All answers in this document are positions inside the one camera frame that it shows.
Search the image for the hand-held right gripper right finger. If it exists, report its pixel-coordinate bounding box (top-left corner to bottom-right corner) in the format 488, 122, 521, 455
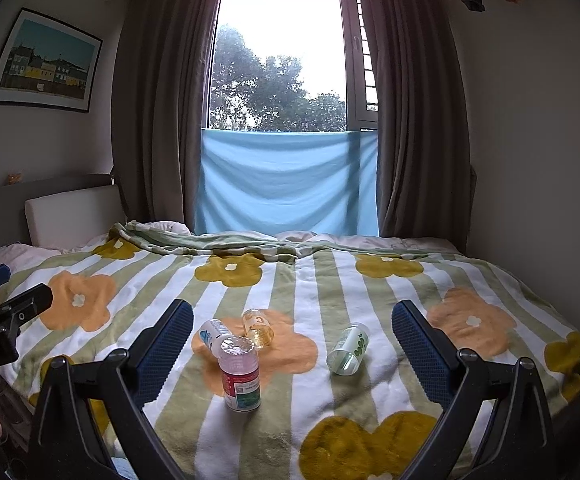
391, 300, 558, 480

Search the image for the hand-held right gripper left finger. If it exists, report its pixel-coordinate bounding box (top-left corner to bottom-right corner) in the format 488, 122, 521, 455
27, 299, 194, 480

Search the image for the green print clear cup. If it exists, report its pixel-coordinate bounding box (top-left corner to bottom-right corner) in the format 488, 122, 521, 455
326, 322, 371, 376

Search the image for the red label plastic cup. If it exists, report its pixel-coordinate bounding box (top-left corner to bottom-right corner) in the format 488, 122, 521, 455
218, 336, 262, 413

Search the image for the yellow clear cup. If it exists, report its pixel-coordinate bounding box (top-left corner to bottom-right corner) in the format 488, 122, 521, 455
241, 308, 276, 350

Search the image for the white bed sheet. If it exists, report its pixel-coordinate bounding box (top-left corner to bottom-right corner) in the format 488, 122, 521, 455
0, 219, 458, 311

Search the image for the blue-label plastic bottle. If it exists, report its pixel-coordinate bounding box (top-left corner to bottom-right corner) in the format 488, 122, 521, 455
199, 319, 233, 359

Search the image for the white headboard cushion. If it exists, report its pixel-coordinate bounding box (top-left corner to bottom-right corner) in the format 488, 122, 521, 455
24, 184, 128, 251

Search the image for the grey bed headboard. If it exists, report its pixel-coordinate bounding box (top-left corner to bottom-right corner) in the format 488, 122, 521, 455
0, 173, 127, 261

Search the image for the flower print striped blanket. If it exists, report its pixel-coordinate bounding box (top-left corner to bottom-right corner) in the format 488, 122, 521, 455
0, 222, 580, 480

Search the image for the light blue cloth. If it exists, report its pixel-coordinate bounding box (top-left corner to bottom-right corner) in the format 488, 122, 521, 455
194, 128, 381, 237

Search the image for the brown curtain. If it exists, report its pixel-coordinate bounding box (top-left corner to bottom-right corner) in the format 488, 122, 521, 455
360, 0, 477, 252
112, 0, 223, 235

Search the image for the framed houses picture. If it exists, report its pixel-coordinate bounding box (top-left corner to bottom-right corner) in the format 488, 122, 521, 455
0, 7, 104, 113

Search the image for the window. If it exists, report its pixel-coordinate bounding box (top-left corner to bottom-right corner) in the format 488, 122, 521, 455
202, 0, 382, 134

